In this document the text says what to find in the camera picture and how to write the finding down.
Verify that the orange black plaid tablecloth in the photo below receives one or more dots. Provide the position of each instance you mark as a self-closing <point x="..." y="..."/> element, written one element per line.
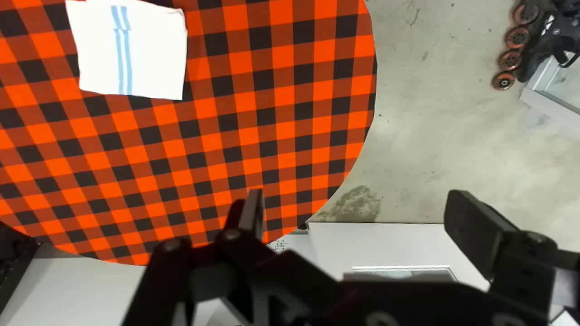
<point x="241" y="121"/>

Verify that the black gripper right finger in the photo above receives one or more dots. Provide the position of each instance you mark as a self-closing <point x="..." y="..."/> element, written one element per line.
<point x="477" y="229"/>

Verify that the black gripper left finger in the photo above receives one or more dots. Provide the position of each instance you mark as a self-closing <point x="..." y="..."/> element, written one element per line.
<point x="181" y="273"/>

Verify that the grey metal framed panel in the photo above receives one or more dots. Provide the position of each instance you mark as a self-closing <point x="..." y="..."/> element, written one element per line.
<point x="553" y="92"/>

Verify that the white towel with blue stripes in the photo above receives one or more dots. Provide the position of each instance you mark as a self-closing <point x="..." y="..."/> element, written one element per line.
<point x="145" y="55"/>

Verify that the black inline skate orange wheels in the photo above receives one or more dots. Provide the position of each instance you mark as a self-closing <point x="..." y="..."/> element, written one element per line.
<point x="546" y="37"/>

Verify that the white door with glass window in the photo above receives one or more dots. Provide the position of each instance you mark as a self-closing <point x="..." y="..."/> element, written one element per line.
<point x="374" y="246"/>

